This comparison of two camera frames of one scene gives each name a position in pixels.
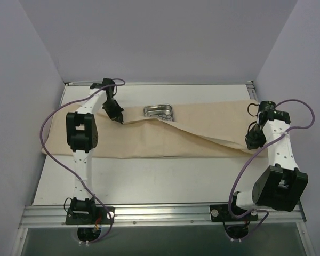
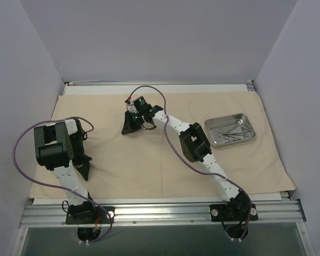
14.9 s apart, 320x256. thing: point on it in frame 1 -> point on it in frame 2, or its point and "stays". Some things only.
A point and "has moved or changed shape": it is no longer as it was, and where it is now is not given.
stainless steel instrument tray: [163, 111] has moved or changed shape
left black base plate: [98, 218] stays
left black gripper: [113, 111] -> [81, 162]
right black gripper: [255, 137] -> [130, 120]
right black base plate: [221, 213] stays
